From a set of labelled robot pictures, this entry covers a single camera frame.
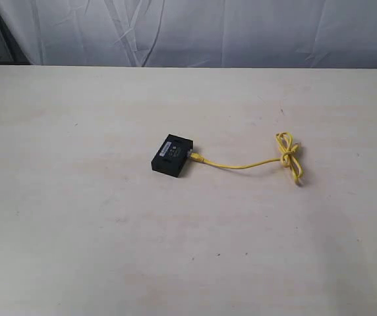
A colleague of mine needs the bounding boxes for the small black box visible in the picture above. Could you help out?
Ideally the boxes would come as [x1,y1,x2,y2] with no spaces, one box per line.
[151,134,194,178]

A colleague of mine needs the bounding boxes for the yellow ethernet cable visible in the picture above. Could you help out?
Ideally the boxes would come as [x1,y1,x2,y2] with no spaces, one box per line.
[188,131,305,187]

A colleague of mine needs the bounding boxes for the white backdrop curtain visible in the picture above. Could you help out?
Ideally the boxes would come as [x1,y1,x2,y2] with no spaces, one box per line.
[0,1,377,68]

